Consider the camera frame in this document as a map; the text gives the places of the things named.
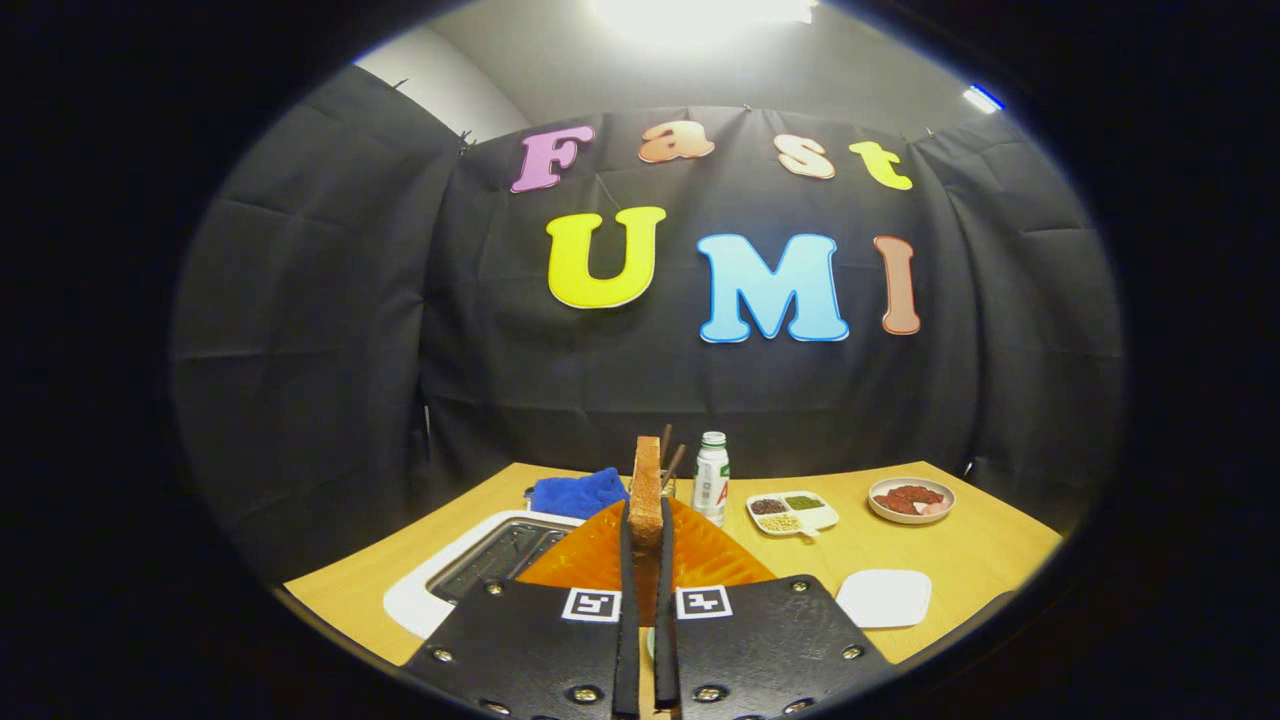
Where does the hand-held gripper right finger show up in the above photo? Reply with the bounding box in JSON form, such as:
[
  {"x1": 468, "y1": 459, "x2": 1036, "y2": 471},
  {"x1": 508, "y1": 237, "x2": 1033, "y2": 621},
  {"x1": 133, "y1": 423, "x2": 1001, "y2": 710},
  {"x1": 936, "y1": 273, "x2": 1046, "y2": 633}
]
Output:
[{"x1": 655, "y1": 496, "x2": 894, "y2": 720}]

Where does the black backdrop cloth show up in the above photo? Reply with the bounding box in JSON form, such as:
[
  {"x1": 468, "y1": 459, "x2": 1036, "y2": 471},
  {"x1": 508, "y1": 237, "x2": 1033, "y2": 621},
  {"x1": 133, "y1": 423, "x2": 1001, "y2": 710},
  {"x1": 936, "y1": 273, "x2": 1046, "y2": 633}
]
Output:
[{"x1": 170, "y1": 65, "x2": 1126, "y2": 591}]

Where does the white square plate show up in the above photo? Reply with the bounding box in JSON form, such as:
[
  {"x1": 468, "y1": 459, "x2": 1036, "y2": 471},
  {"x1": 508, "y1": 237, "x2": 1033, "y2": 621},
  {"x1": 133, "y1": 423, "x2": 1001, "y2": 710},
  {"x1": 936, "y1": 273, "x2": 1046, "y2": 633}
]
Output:
[{"x1": 836, "y1": 569, "x2": 933, "y2": 629}]

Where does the white divided dish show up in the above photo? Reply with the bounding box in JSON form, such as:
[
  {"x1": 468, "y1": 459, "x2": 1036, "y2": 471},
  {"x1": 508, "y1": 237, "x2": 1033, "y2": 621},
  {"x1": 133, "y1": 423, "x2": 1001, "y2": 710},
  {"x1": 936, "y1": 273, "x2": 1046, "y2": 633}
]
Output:
[{"x1": 746, "y1": 491, "x2": 840, "y2": 539}]

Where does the white toaster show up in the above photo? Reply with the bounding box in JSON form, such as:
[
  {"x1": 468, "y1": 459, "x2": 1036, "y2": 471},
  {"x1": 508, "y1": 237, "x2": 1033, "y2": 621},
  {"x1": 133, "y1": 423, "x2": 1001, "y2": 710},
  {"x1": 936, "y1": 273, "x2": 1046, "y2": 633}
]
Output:
[{"x1": 383, "y1": 510, "x2": 586, "y2": 639}]

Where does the white drink bottle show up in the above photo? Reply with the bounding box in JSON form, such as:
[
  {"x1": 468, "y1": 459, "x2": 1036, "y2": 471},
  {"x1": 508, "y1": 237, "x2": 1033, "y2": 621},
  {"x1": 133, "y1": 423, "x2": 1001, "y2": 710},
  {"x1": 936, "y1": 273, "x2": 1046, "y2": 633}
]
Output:
[{"x1": 692, "y1": 432, "x2": 731, "y2": 528}]

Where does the white round bowl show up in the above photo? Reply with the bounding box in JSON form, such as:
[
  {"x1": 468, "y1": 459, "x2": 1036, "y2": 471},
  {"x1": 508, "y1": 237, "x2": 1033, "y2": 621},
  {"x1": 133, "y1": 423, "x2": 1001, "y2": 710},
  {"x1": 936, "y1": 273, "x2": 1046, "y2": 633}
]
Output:
[{"x1": 867, "y1": 477, "x2": 956, "y2": 525}]

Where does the toasted bread slice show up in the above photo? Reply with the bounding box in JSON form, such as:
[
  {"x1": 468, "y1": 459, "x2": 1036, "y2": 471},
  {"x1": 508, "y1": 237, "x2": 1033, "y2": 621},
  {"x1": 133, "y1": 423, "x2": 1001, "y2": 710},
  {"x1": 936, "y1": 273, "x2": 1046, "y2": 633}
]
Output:
[{"x1": 628, "y1": 436, "x2": 665, "y2": 626}]

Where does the blue cloth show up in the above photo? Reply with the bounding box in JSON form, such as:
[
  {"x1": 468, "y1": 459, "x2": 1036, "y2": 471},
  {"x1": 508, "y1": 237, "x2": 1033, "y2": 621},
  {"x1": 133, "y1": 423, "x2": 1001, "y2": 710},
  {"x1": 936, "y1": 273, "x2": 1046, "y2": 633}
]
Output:
[{"x1": 530, "y1": 467, "x2": 629, "y2": 519}]

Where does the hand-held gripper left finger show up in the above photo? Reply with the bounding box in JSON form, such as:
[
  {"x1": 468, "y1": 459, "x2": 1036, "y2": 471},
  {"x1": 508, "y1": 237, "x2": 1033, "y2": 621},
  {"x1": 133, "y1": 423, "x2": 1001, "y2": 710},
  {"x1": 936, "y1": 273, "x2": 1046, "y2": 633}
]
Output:
[{"x1": 400, "y1": 498, "x2": 641, "y2": 720}]

